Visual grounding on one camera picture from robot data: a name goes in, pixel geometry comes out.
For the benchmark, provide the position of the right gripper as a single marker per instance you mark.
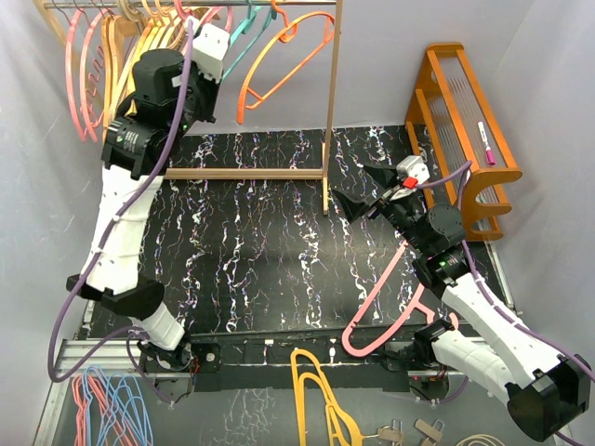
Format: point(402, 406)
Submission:
point(387, 177)

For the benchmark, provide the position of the wooden garment rack frame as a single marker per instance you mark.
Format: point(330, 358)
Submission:
point(244, 173)

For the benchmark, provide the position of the yellow plastic hanger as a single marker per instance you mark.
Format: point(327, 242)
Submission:
point(316, 404)

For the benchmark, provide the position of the pink curved wire hanger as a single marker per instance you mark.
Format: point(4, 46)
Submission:
point(91, 70)

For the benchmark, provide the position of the cream hanger bottom edge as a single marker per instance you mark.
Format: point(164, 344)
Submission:
point(480, 440)

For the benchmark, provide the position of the beige plastic hanger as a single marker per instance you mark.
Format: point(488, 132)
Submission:
point(158, 26)

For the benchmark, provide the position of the wooden hanger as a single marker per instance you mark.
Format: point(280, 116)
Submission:
point(120, 31)
point(107, 114)

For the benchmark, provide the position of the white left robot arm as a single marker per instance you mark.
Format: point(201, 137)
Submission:
point(173, 90)

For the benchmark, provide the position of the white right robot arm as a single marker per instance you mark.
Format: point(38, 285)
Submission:
point(542, 385)

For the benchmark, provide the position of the orange plastic curved hanger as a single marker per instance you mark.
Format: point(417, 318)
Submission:
point(125, 83)

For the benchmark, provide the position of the pink white marker pen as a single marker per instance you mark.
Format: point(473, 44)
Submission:
point(489, 156)

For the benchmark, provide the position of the beige clip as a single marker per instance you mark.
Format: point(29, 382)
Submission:
point(392, 433)
point(432, 434)

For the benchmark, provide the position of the beige clip right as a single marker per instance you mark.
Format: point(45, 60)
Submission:
point(432, 434)

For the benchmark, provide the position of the orange wooden shelf rack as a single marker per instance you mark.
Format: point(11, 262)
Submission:
point(448, 102)

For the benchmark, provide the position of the pink plastic hanger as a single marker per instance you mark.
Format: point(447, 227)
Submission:
point(214, 14)

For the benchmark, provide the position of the beige clip left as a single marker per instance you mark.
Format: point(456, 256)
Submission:
point(392, 433)

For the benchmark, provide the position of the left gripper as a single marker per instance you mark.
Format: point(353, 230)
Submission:
point(207, 69)

